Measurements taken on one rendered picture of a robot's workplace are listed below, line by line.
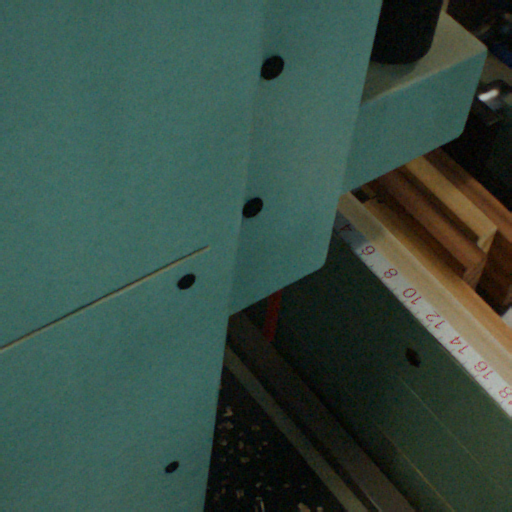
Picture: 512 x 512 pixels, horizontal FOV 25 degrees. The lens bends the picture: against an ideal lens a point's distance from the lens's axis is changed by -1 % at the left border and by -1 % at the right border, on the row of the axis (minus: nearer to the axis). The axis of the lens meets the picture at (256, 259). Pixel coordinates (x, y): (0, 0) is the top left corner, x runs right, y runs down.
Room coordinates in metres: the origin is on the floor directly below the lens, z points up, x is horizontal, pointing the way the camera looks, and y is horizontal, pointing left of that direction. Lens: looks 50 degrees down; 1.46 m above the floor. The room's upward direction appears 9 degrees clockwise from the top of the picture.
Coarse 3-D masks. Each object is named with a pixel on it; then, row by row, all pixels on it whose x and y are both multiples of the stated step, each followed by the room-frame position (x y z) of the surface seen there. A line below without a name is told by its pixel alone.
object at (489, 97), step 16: (496, 80) 0.61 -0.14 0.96; (480, 96) 0.59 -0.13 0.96; (496, 96) 0.59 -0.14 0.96; (480, 112) 0.53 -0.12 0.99; (496, 112) 0.58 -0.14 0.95; (464, 128) 0.53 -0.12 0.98; (480, 128) 0.53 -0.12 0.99; (496, 128) 0.53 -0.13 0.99; (448, 144) 0.54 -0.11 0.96; (464, 144) 0.53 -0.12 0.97; (480, 144) 0.52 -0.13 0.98; (464, 160) 0.53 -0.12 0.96; (480, 160) 0.53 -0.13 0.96; (480, 176) 0.53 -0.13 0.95
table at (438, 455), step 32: (288, 288) 0.47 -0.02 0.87; (480, 288) 0.48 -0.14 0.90; (288, 320) 0.47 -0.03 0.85; (320, 320) 0.45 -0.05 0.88; (320, 352) 0.44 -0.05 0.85; (352, 352) 0.43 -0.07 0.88; (352, 384) 0.42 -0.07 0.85; (384, 384) 0.40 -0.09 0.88; (384, 416) 0.40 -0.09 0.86; (416, 416) 0.38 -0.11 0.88; (416, 448) 0.38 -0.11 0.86; (448, 448) 0.36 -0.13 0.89; (448, 480) 0.36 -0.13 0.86; (480, 480) 0.34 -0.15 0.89
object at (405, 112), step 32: (448, 32) 0.52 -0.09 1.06; (384, 64) 0.49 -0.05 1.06; (416, 64) 0.49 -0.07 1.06; (448, 64) 0.50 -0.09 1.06; (480, 64) 0.51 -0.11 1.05; (384, 96) 0.46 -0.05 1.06; (416, 96) 0.48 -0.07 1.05; (448, 96) 0.50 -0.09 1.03; (384, 128) 0.47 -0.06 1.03; (416, 128) 0.49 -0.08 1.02; (448, 128) 0.51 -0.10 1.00; (352, 160) 0.45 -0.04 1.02; (384, 160) 0.47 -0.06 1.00
